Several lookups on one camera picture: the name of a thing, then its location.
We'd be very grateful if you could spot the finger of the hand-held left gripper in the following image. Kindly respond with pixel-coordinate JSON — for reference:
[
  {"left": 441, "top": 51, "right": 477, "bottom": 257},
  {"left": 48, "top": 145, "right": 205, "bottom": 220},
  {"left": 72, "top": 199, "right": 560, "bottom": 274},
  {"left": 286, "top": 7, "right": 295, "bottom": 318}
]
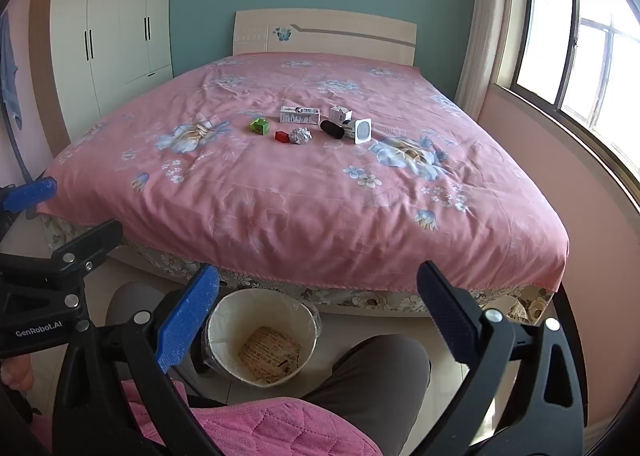
[
  {"left": 0, "top": 177, "right": 59, "bottom": 241},
  {"left": 49, "top": 219, "right": 124, "bottom": 277}
]

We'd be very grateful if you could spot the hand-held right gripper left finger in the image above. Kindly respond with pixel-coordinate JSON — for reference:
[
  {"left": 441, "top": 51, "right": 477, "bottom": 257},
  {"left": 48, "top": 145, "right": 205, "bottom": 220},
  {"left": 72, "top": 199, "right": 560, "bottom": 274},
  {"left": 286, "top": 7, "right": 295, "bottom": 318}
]
[{"left": 52, "top": 263, "right": 223, "bottom": 456}]

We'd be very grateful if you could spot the blue hanging cloth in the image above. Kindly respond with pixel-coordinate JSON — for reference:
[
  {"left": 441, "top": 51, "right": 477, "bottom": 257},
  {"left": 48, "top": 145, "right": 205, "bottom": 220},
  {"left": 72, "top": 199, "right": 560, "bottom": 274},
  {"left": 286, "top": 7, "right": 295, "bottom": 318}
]
[{"left": 0, "top": 13, "right": 23, "bottom": 131}]

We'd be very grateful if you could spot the person's left hand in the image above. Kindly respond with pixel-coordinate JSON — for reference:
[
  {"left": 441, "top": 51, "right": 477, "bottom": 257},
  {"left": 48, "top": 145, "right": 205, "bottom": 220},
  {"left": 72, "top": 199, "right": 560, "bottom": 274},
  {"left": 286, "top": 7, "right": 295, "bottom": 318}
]
[{"left": 0, "top": 355, "right": 35, "bottom": 388}]

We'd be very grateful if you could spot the white wardrobe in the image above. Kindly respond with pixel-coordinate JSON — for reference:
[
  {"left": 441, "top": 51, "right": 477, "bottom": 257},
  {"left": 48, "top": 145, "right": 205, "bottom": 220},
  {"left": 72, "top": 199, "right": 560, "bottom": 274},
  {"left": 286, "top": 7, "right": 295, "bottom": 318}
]
[{"left": 49, "top": 0, "right": 174, "bottom": 144}]

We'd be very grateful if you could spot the window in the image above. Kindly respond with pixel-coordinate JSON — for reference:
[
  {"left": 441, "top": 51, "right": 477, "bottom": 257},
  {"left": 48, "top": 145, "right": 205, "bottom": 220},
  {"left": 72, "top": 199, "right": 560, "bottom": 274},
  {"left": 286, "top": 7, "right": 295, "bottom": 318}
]
[{"left": 492, "top": 0, "right": 640, "bottom": 211}]

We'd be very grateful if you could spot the pink quilted cloth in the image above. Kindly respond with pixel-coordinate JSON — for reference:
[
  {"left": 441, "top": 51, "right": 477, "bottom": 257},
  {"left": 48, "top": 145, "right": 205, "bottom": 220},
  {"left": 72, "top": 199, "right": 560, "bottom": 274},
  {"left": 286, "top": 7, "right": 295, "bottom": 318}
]
[{"left": 117, "top": 378, "right": 383, "bottom": 456}]

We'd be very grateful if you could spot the beige curtain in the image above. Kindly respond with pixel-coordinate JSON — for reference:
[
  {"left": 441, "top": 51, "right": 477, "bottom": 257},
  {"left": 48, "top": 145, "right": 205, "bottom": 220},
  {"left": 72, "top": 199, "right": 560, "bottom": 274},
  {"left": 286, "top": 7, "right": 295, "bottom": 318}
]
[{"left": 454, "top": 0, "right": 516, "bottom": 111}]

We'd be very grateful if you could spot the round white waste bin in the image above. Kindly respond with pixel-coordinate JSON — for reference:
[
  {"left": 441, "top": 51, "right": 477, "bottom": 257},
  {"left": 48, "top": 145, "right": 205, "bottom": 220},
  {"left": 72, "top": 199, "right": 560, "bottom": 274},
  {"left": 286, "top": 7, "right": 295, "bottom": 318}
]
[{"left": 201, "top": 288, "right": 322, "bottom": 388}]

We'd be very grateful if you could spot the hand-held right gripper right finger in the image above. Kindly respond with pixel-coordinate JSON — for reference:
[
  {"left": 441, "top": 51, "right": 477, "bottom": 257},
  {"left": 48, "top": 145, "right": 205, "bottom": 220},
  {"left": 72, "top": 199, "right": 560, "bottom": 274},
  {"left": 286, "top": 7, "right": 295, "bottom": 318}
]
[{"left": 416, "top": 260, "right": 587, "bottom": 456}]

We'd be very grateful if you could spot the beige bed headboard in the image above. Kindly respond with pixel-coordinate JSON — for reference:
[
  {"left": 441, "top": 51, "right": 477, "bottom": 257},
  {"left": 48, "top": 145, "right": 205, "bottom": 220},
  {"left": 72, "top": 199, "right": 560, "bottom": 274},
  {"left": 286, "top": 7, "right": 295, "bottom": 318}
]
[{"left": 233, "top": 9, "right": 418, "bottom": 67}]

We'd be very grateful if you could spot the person's right leg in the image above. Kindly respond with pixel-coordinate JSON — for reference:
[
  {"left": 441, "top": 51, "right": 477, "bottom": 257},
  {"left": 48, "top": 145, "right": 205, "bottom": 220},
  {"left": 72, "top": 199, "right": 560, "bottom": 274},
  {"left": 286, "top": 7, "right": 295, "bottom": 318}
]
[{"left": 300, "top": 334, "right": 432, "bottom": 456}]

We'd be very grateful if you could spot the person's leg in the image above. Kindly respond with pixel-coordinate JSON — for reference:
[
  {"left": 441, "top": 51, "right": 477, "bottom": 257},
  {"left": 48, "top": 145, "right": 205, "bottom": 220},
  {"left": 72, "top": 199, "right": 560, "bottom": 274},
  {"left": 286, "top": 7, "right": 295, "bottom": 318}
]
[
  {"left": 300, "top": 334, "right": 432, "bottom": 456},
  {"left": 105, "top": 281, "right": 168, "bottom": 333}
]

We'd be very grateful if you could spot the person's left leg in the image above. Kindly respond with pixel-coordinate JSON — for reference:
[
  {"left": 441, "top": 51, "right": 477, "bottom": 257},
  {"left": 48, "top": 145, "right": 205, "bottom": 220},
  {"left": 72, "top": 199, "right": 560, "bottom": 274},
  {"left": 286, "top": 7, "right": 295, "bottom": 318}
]
[{"left": 105, "top": 281, "right": 168, "bottom": 333}]

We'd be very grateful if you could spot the printed paper sheet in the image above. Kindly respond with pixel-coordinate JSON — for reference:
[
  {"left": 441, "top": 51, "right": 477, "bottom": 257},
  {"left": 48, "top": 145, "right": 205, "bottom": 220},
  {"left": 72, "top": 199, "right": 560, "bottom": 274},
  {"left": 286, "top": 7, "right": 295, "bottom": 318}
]
[{"left": 238, "top": 326, "right": 304, "bottom": 384}]

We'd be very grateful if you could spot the pink floral blanket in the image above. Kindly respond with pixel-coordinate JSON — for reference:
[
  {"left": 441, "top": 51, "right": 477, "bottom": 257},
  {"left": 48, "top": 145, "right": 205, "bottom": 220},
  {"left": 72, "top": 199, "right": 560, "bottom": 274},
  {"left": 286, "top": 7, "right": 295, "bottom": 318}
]
[{"left": 37, "top": 53, "right": 571, "bottom": 294}]

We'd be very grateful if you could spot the black and white handheld device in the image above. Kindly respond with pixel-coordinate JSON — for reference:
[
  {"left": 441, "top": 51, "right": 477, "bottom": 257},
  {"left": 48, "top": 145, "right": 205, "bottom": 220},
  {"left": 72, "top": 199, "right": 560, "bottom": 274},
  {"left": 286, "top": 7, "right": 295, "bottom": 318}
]
[{"left": 343, "top": 119, "right": 373, "bottom": 145}]

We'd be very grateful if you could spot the long white carton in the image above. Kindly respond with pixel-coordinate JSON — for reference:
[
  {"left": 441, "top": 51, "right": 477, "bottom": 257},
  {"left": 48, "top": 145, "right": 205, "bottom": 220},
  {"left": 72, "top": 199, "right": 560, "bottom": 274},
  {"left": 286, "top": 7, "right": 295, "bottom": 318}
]
[{"left": 279, "top": 106, "right": 322, "bottom": 127}]

